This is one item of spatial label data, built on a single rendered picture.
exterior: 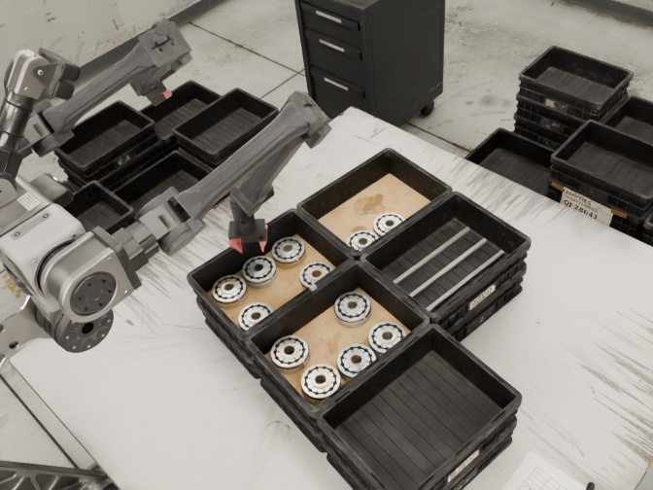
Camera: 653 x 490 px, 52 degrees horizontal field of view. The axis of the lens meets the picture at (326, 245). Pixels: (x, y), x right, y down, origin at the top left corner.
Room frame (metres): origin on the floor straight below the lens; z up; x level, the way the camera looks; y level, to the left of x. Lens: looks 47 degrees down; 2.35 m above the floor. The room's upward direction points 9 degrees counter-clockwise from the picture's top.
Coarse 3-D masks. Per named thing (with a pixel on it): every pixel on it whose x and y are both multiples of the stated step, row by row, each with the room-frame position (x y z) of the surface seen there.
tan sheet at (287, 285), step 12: (312, 252) 1.40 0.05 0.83; (300, 264) 1.35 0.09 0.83; (240, 276) 1.34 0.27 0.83; (288, 276) 1.31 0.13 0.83; (252, 288) 1.29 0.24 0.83; (264, 288) 1.28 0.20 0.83; (276, 288) 1.28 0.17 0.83; (288, 288) 1.27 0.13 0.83; (300, 288) 1.26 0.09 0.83; (252, 300) 1.24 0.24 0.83; (264, 300) 1.24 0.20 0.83; (276, 300) 1.23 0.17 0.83; (288, 300) 1.22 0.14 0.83; (228, 312) 1.21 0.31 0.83
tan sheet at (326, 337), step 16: (320, 320) 1.14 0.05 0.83; (336, 320) 1.13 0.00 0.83; (368, 320) 1.11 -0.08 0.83; (384, 320) 1.10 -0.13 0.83; (304, 336) 1.09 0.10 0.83; (320, 336) 1.08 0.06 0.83; (336, 336) 1.07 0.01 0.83; (352, 336) 1.06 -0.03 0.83; (320, 352) 1.03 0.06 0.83; (336, 352) 1.02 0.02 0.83; (304, 368) 0.98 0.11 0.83; (336, 368) 0.97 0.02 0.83
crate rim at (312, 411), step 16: (336, 272) 1.22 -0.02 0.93; (368, 272) 1.20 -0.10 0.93; (320, 288) 1.17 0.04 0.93; (272, 320) 1.09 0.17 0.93; (256, 352) 0.99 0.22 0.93; (272, 368) 0.93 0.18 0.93; (368, 368) 0.89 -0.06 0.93; (288, 384) 0.88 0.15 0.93; (352, 384) 0.86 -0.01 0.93; (304, 400) 0.83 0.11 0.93
